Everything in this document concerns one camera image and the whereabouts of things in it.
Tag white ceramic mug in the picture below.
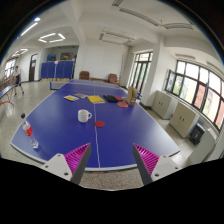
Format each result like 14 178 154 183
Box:
78 109 92 123

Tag brown paper bag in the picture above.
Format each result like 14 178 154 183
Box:
126 87 137 106

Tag beige cabinet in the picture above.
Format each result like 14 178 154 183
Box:
170 103 199 138
152 91 178 120

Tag clear bottle red label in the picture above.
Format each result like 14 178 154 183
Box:
22 121 39 149

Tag left brown armchair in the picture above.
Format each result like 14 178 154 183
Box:
79 71 90 80

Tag person in white shirt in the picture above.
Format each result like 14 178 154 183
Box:
13 66 24 96

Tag black bin by window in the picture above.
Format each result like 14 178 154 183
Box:
189 123 205 145

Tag colourful small book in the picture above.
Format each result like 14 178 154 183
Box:
63 95 79 102

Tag near beige cabinet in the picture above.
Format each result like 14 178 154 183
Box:
170 103 199 138

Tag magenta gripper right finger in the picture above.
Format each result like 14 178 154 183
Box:
132 144 181 185

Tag red ping pong paddle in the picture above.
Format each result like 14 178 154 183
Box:
117 102 128 108

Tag red round coaster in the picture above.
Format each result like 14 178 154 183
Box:
94 121 105 127

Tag far beige cabinet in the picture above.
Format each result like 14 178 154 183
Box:
152 91 178 120

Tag yellow book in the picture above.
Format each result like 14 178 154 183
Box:
88 95 104 104

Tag neighbouring ping pong table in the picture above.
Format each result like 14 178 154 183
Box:
0 85 15 106

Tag black paddle case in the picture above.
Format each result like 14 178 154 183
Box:
103 95 118 102

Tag brown armchair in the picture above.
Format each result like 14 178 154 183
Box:
79 71 90 80
108 74 120 85

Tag right brown armchair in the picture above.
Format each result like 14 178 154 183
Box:
108 74 120 85

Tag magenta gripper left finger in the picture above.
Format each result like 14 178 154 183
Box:
42 143 91 185

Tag blue folded partition boards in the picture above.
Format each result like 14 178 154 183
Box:
40 61 74 79

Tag grey pink booklet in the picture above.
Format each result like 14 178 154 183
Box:
74 93 87 99

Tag blue ping pong table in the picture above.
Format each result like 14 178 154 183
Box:
11 80 179 171

